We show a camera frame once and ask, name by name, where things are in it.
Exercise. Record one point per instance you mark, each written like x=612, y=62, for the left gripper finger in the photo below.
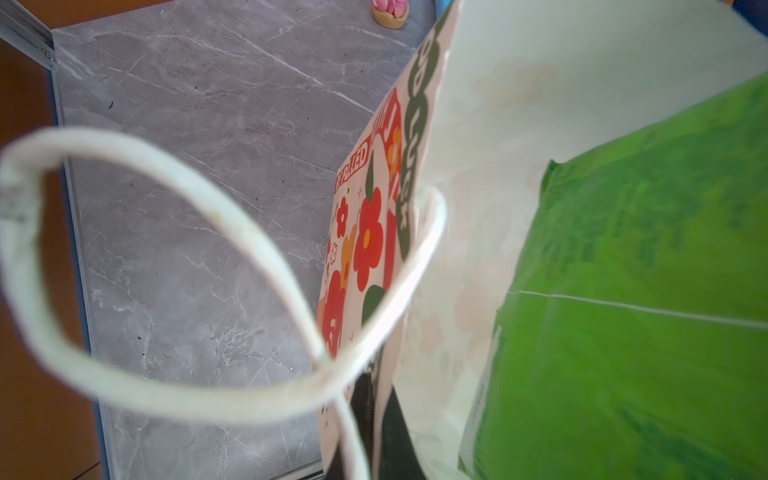
x=397, y=456

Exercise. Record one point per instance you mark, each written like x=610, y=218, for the green Lays chips bag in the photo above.
x=632, y=343

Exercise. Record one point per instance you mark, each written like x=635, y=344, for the white floral paper bag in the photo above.
x=433, y=206

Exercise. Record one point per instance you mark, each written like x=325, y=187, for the pink toy cupcake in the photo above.
x=390, y=14

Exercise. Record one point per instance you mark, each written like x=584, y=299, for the left aluminium corner post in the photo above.
x=22, y=30

